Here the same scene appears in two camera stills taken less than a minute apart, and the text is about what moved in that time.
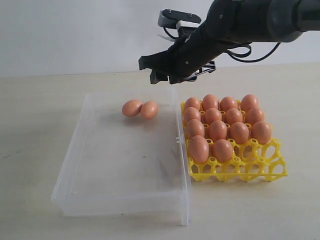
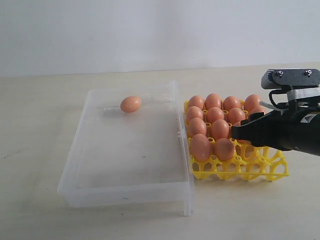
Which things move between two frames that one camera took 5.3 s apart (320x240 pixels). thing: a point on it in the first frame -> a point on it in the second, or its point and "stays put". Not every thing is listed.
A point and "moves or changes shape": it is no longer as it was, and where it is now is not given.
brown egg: (132, 108) moves or changes shape
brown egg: (199, 149) stays put
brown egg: (149, 109) -> (244, 143)
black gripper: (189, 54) -> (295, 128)
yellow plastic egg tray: (250, 161) stays put
